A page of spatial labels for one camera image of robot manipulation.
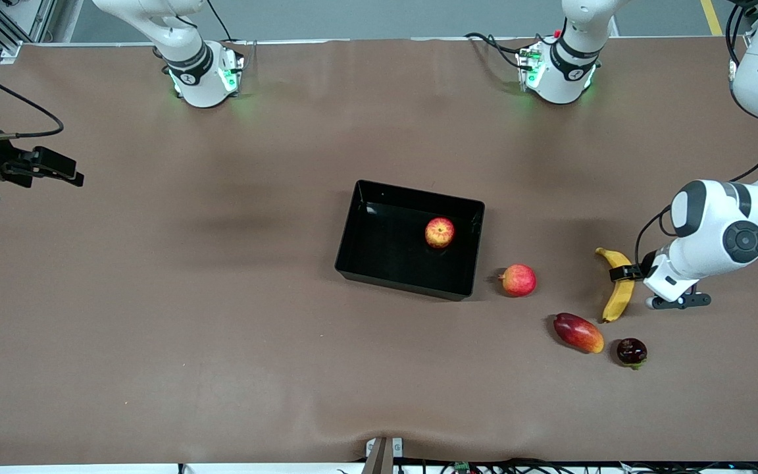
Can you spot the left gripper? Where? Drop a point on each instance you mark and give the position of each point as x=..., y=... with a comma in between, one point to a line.
x=647, y=264

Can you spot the yellow banana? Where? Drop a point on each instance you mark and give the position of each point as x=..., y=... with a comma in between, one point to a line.
x=619, y=299

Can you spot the red yellow apple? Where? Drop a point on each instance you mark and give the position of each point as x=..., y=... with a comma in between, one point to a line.
x=439, y=233

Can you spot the black plastic box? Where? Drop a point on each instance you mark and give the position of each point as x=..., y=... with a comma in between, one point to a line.
x=385, y=253

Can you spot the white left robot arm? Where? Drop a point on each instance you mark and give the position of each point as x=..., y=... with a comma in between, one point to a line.
x=714, y=224

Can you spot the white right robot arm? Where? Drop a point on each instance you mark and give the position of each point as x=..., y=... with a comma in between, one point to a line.
x=188, y=66

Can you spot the red mango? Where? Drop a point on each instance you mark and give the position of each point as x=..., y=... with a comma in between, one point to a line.
x=578, y=333

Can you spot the dark purple mangosteen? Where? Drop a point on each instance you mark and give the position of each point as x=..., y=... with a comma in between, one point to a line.
x=631, y=352

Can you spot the brown table cover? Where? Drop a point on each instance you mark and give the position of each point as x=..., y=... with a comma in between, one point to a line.
x=379, y=131

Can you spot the aluminium frame profile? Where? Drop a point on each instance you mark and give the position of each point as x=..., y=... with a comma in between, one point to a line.
x=17, y=26

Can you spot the metal camera bracket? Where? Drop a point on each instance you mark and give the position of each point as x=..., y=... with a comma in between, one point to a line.
x=382, y=457

